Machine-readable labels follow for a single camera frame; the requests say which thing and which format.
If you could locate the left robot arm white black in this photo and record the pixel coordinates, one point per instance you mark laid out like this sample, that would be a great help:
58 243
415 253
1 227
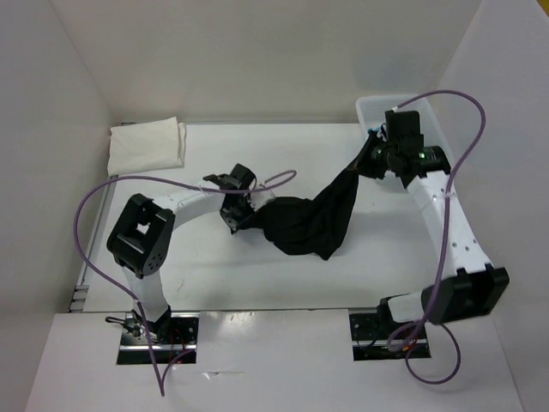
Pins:
140 239

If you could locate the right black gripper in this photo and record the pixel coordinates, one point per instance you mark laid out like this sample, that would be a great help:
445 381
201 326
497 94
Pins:
372 171

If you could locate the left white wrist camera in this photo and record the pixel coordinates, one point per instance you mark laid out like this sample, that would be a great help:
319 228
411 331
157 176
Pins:
261 198

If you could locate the white plastic basket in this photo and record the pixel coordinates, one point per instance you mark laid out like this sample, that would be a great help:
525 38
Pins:
371 109

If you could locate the cyan t shirt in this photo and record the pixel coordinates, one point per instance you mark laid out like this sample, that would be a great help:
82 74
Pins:
374 130

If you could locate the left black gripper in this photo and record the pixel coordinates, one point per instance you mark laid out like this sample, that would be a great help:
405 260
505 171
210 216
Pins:
232 221

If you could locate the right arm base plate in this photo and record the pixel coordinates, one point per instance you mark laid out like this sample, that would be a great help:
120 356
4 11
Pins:
369 334

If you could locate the white t shirt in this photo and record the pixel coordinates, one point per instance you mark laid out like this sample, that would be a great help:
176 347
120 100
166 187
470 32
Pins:
136 148

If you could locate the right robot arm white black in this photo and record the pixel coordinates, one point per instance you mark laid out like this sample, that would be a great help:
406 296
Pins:
467 284

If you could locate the black t shirt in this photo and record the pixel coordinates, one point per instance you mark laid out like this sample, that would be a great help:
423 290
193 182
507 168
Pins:
302 226

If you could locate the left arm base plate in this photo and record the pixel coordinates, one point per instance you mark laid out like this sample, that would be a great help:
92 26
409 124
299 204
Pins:
182 334

